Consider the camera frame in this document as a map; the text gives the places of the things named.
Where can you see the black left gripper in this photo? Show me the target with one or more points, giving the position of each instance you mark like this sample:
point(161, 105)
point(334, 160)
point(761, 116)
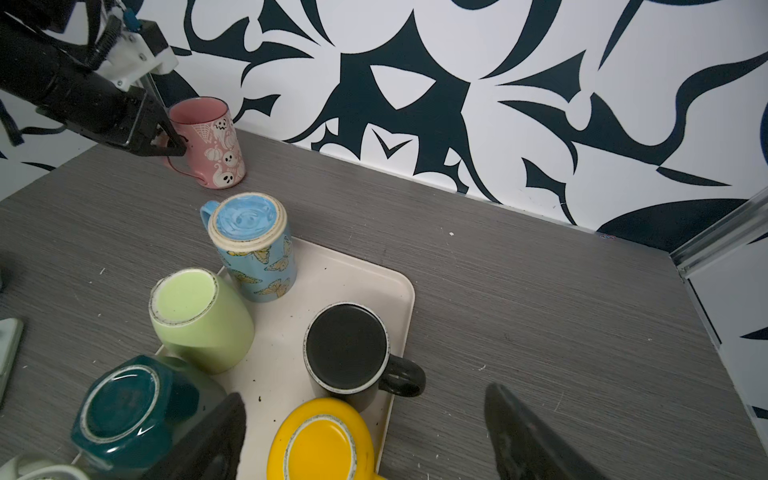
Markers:
point(133, 121)

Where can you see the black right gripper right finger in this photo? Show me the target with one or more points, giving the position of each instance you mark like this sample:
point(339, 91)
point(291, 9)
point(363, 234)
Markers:
point(524, 446)

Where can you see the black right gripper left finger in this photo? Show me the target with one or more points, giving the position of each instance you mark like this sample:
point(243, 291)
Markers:
point(211, 450)

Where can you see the pink ghost pattern mug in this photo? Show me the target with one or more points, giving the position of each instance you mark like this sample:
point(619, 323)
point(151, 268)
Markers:
point(213, 155)

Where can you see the blue butterfly mug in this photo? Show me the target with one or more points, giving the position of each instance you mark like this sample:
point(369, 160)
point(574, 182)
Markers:
point(253, 238)

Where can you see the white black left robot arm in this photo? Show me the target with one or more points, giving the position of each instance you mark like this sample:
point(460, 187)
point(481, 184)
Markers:
point(33, 56)

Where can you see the dark green mug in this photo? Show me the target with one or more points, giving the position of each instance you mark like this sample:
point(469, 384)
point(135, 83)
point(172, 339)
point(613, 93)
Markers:
point(134, 415)

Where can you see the yellow mug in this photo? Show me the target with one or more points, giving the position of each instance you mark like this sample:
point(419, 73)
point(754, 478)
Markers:
point(324, 438)

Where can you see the light green mug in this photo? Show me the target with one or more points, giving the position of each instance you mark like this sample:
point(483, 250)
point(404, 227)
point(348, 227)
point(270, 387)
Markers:
point(200, 318)

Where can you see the black mug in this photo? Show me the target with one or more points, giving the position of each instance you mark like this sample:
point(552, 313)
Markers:
point(347, 355)

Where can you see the white cream mug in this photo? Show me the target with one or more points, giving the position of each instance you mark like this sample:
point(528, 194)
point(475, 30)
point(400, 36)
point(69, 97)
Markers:
point(37, 467)

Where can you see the beige plastic tray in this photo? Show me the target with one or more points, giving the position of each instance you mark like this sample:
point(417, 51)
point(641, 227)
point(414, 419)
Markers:
point(272, 379)

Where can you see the left grey docking plate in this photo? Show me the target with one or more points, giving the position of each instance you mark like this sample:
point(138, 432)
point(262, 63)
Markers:
point(11, 330)

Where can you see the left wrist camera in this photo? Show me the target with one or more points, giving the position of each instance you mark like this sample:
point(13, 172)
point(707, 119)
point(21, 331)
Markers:
point(125, 50)

